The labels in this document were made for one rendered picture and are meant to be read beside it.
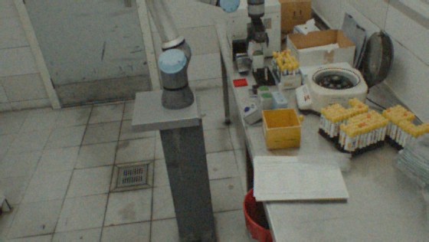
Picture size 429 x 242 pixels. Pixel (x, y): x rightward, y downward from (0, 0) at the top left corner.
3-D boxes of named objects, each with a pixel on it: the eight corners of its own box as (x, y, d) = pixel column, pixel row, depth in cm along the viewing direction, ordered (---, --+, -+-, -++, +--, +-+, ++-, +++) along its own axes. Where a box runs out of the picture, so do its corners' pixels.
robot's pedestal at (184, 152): (181, 250, 224) (157, 123, 176) (181, 223, 241) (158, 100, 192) (217, 245, 225) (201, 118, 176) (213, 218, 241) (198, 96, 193)
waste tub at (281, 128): (261, 130, 164) (261, 110, 159) (293, 127, 164) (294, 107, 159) (266, 150, 153) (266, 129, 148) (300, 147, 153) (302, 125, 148)
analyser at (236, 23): (226, 42, 245) (223, -6, 228) (270, 37, 246) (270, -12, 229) (233, 63, 219) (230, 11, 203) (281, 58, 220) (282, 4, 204)
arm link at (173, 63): (159, 89, 172) (154, 60, 165) (165, 75, 183) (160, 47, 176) (186, 88, 171) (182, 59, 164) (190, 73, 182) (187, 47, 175)
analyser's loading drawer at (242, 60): (233, 55, 223) (233, 47, 220) (244, 54, 224) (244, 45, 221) (238, 71, 206) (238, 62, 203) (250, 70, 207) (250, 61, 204)
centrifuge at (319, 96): (293, 89, 190) (294, 67, 183) (357, 87, 187) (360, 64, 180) (299, 117, 170) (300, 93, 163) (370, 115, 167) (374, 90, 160)
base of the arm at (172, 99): (158, 109, 176) (155, 90, 171) (165, 93, 189) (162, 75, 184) (192, 109, 175) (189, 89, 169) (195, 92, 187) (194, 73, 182)
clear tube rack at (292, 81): (271, 71, 208) (271, 58, 204) (289, 69, 208) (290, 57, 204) (280, 89, 191) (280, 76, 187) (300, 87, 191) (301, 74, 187)
